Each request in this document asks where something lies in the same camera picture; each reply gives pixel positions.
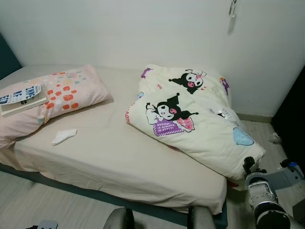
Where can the cream Kuromi print comforter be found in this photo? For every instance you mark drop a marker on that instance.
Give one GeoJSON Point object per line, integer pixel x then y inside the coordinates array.
{"type": "Point", "coordinates": [209, 133]}

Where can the small white cloth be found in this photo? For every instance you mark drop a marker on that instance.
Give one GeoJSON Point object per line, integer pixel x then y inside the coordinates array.
{"type": "Point", "coordinates": [64, 137]}

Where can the pink dotted pillow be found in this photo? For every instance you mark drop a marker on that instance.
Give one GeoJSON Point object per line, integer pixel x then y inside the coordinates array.
{"type": "Point", "coordinates": [71, 93]}

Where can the white book blue letters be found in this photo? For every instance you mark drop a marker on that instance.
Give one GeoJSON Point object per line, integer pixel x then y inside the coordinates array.
{"type": "Point", "coordinates": [21, 98]}

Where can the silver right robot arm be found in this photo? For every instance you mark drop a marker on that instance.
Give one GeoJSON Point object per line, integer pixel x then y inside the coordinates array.
{"type": "Point", "coordinates": [267, 200]}

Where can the crumpled white tissue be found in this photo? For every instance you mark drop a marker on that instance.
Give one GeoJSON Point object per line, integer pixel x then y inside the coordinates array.
{"type": "Point", "coordinates": [275, 138]}

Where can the black wardrobe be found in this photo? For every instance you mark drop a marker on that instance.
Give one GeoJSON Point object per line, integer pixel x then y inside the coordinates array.
{"type": "Point", "coordinates": [293, 119]}

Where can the grey right robot leg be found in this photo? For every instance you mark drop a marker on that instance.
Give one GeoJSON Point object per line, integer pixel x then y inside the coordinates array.
{"type": "Point", "coordinates": [202, 218]}

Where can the beige sheeted bed mattress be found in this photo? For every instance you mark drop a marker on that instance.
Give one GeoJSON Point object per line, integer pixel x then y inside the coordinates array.
{"type": "Point", "coordinates": [119, 152]}

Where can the teal upholstered headboard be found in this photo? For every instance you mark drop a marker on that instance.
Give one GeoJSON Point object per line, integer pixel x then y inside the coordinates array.
{"type": "Point", "coordinates": [7, 59]}

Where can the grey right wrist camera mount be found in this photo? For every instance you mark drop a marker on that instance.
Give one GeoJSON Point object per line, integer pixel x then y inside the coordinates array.
{"type": "Point", "coordinates": [286, 179]}

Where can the dark teal bed frame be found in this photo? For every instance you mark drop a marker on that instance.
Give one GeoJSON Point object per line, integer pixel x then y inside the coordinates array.
{"type": "Point", "coordinates": [95, 194]}

